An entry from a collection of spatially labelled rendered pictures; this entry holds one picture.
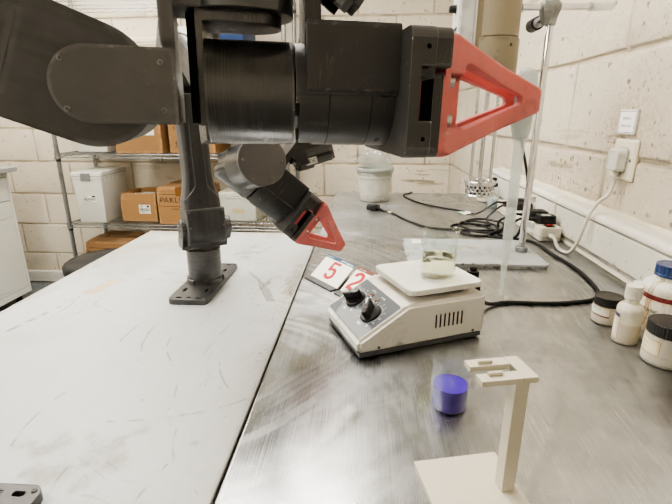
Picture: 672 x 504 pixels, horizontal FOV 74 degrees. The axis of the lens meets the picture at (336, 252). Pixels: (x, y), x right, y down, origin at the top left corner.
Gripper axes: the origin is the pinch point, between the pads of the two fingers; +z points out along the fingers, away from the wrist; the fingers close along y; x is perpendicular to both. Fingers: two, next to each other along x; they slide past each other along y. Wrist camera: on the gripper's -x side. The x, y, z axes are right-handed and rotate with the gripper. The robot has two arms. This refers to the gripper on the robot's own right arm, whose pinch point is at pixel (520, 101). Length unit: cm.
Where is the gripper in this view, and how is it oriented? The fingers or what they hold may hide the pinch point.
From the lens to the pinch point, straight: 32.6
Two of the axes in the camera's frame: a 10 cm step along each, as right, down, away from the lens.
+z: 9.9, -0.3, 1.5
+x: -0.2, 9.6, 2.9
